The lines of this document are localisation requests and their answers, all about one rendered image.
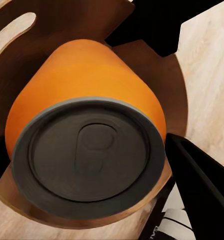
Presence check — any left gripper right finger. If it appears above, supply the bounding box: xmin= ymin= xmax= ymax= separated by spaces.
xmin=165 ymin=133 xmax=224 ymax=240

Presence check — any can of soda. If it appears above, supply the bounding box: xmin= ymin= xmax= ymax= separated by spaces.
xmin=5 ymin=39 xmax=167 ymax=220

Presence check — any trash can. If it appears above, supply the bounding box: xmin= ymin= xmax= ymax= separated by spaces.
xmin=0 ymin=0 xmax=189 ymax=230

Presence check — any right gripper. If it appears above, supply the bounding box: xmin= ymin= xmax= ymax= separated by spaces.
xmin=105 ymin=0 xmax=224 ymax=58

